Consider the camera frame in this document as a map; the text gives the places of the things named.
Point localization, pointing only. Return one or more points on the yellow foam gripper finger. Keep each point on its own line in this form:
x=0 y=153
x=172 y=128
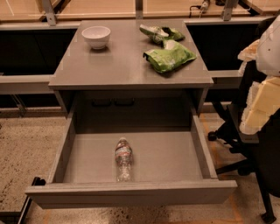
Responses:
x=263 y=101

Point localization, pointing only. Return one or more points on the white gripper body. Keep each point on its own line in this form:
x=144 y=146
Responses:
x=270 y=51

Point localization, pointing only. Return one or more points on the clear plastic water bottle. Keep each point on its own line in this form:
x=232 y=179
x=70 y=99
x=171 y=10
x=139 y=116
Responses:
x=124 y=160

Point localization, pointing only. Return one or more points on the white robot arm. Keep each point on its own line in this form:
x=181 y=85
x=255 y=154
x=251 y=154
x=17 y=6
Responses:
x=268 y=51

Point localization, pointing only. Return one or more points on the grey open top drawer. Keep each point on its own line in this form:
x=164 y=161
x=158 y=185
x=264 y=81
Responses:
x=150 y=153

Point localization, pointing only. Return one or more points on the grey counter cabinet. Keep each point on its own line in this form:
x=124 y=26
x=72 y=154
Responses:
x=121 y=64

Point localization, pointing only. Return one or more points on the black office chair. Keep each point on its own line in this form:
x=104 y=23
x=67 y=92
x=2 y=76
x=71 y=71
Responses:
x=261 y=150

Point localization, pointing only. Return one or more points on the green chip bag front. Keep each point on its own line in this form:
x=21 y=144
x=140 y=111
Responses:
x=172 y=56

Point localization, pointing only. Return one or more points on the green chip bag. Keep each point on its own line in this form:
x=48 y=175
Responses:
x=172 y=56
x=158 y=33

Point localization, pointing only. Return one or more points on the green chip bag back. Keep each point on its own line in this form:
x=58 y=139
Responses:
x=158 y=33

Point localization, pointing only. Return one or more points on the white ceramic bowl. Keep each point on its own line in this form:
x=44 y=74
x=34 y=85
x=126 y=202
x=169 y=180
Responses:
x=96 y=36

